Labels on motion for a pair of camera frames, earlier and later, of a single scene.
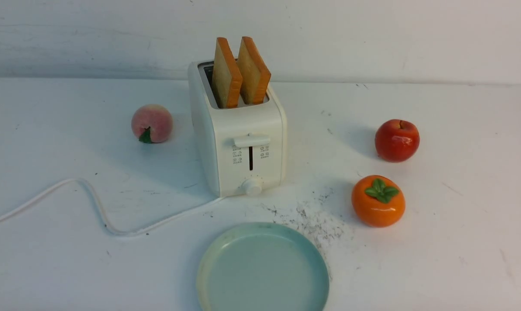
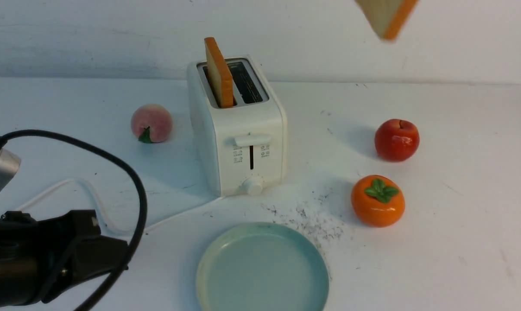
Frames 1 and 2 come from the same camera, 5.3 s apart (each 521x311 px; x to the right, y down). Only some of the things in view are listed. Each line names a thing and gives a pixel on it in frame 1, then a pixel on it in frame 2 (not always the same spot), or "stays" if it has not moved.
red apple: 397,141 stays
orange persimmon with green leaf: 378,201 stays
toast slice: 255,73 → 387,17
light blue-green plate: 263,266 stays
